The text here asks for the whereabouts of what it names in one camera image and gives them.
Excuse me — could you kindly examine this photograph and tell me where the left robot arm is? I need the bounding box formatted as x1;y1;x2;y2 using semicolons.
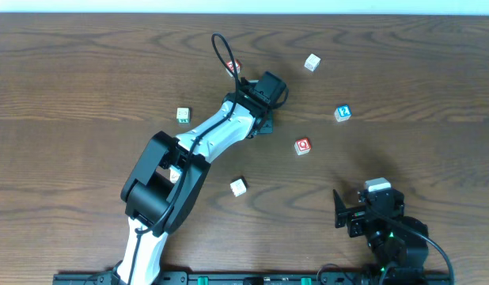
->
112;73;288;284

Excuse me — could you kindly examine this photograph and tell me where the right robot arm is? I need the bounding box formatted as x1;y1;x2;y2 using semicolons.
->
333;188;429;284

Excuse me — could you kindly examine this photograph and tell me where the red letter A block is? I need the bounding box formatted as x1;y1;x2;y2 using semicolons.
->
226;59;241;77

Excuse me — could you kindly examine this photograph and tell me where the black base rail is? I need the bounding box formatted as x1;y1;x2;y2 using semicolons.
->
52;270;453;285

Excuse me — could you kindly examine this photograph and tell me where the white block top right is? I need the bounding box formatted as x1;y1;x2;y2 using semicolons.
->
304;54;321;72

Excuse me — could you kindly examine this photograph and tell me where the white block green side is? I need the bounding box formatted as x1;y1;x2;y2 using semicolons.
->
176;108;191;124

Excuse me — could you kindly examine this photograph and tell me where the blue number 2 block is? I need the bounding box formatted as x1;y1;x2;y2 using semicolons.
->
334;104;352;122

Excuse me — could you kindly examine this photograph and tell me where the white block picture face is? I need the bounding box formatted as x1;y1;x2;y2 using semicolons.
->
169;165;183;184

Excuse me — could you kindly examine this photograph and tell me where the plain white tilted block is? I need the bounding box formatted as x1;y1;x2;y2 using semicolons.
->
229;178;247;197

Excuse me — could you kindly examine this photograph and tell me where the red letter Q block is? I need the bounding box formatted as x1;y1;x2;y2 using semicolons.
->
294;138;312;155

